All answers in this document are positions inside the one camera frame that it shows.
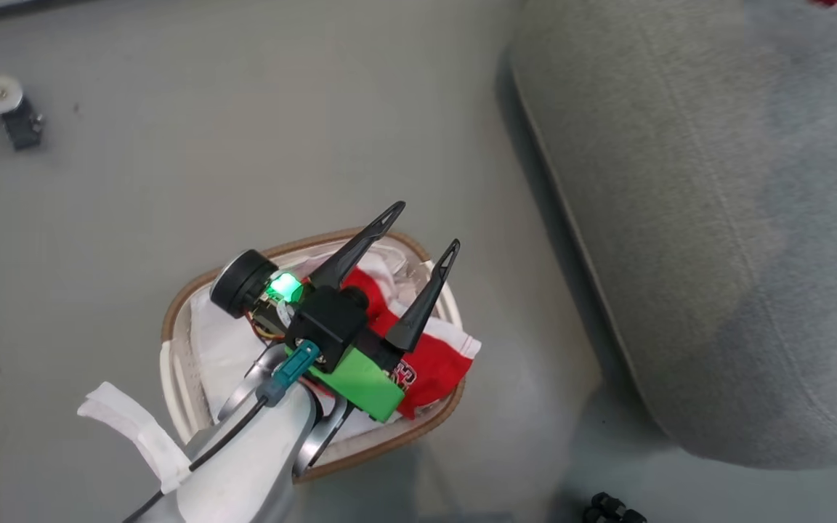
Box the small black caster block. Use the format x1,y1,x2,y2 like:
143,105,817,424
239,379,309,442
1,98,45,152

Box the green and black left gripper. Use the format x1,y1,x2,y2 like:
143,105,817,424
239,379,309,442
284,201,461,424

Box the white laundry basket brown rim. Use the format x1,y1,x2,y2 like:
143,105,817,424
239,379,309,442
159,227,467,485

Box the grey sofa cushion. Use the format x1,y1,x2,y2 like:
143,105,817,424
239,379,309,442
509,0,837,470

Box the black cable with teal plug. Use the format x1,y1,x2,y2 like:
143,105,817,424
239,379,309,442
122,340,321,523

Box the black knobbly object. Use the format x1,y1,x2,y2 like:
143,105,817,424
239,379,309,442
582,492,649,523

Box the white fabric strip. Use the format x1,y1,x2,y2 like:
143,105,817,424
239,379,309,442
76,381,193,495

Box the red garment with white trim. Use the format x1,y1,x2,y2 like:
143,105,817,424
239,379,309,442
337,267,482,421

